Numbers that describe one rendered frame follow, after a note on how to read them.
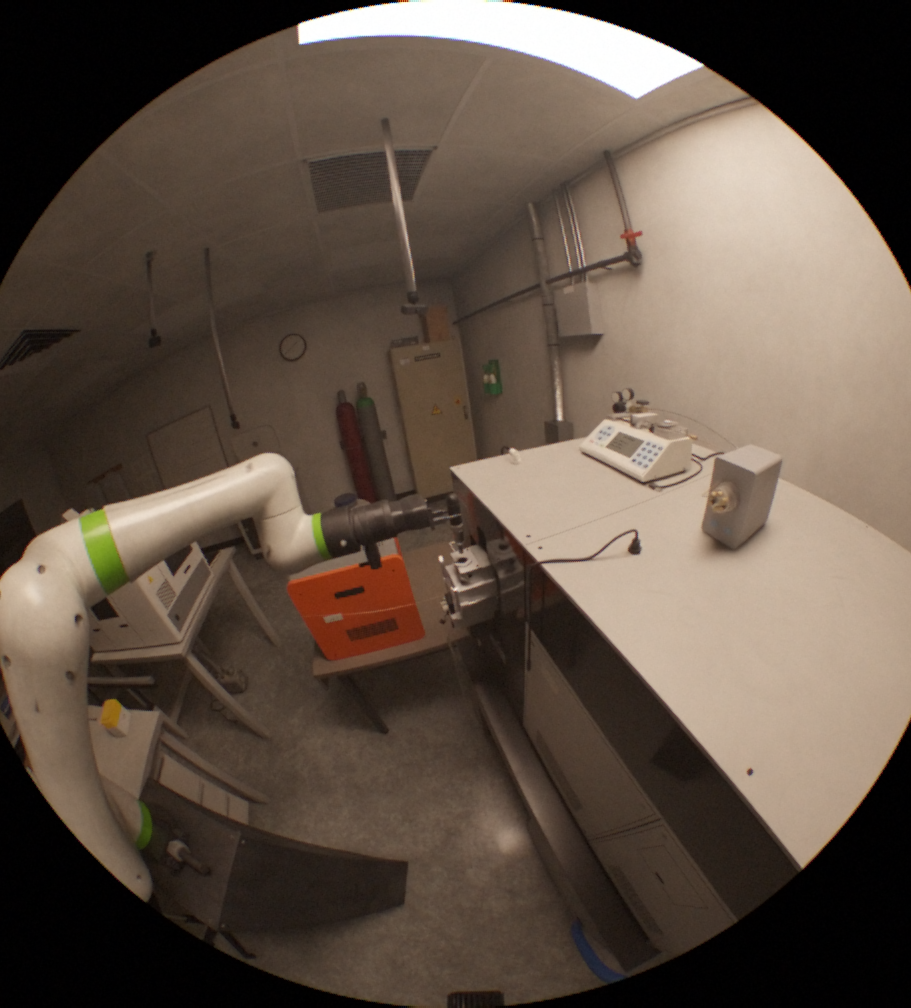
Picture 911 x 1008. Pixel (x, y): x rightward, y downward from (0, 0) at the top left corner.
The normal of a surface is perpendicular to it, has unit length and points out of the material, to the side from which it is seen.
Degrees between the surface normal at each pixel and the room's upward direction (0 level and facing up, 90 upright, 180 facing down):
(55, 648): 99
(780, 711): 0
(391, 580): 90
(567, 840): 0
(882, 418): 90
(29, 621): 68
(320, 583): 90
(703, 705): 0
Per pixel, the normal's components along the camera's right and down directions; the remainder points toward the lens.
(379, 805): -0.14, -0.89
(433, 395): 0.29, 0.39
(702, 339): -0.95, 0.26
